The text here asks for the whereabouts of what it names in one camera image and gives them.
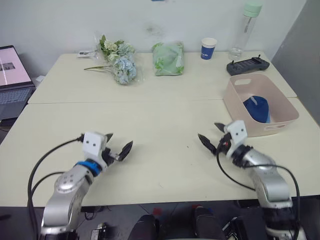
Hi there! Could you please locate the blue and white paper cup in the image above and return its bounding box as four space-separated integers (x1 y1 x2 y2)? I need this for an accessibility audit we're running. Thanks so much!
200 37 218 62

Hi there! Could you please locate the black handheld controller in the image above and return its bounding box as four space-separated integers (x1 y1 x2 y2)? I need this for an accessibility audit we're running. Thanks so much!
226 55 271 77

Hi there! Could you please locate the black box with metal plate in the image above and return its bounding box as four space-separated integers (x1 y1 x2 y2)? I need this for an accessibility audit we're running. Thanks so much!
90 221 114 240

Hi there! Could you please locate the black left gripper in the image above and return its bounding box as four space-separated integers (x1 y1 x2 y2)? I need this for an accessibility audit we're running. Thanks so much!
101 132 134 171

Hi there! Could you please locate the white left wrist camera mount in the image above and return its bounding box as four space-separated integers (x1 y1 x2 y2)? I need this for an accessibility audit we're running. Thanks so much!
82 131 107 167

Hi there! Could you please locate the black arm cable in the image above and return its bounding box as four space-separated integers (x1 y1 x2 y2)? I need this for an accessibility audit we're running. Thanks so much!
215 143 302 240
26 134 85 240

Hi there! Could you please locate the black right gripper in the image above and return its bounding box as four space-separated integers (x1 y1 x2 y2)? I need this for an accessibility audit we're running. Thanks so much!
197 121 233 155

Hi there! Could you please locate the pink plastic storage container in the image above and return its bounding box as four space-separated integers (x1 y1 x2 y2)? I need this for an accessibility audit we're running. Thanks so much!
222 73 300 138

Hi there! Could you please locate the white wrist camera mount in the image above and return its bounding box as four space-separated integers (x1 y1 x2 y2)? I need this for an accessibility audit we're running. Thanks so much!
82 131 107 167
223 120 249 160

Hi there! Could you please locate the green plastic bag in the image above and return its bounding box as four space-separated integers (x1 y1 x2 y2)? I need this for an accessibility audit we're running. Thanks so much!
151 41 186 77

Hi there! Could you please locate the folded blue sock pair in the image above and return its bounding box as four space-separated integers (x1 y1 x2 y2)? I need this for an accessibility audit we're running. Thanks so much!
242 95 272 124

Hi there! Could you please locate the open grey laptop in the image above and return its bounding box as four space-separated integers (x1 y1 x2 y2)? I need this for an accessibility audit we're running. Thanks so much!
0 44 37 121

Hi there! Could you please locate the wrapped blue white flower bouquet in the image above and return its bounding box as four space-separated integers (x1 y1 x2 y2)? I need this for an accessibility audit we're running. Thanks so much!
83 31 147 86

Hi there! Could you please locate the dark rounded shape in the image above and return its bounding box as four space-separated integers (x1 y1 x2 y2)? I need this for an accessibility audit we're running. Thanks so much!
193 205 226 240
129 214 157 240

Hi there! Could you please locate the clear bottle with green lid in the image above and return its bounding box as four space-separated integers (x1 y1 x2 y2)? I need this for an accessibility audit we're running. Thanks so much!
227 1 264 61

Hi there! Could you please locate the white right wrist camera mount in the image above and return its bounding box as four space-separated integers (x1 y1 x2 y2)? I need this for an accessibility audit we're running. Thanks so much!
223 120 249 160

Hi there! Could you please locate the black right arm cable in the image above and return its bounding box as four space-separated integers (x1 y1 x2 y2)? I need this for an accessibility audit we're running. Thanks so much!
215 143 302 240

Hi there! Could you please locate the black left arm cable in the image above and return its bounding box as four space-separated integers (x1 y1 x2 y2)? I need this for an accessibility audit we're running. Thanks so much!
26 134 85 240

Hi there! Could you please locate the black equipment case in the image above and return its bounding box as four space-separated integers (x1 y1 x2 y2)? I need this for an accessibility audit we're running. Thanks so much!
222 216 267 240

